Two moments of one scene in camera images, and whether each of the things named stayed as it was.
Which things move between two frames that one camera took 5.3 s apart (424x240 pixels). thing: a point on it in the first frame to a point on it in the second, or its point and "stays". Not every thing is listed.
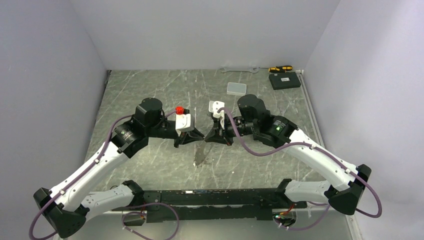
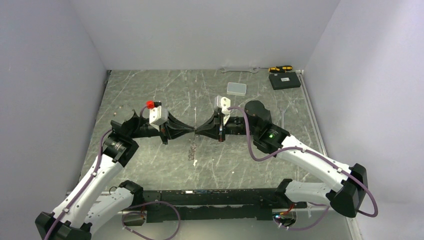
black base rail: [246, 204] stays
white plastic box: [236, 89] stays
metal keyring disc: [202, 151] to [191, 154]
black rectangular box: [283, 80] stays
